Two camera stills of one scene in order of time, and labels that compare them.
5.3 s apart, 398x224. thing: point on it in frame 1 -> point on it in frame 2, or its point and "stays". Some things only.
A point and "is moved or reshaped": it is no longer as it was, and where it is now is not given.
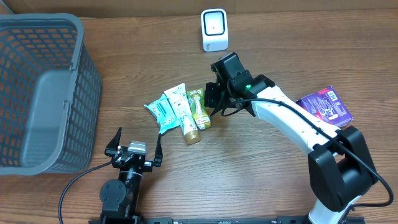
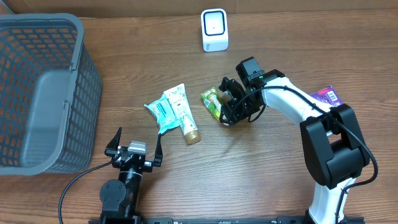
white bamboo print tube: [180, 99] stays
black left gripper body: [131, 158] stays
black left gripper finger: [158, 159] stays
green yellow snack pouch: [196, 98] is moved or reshaped
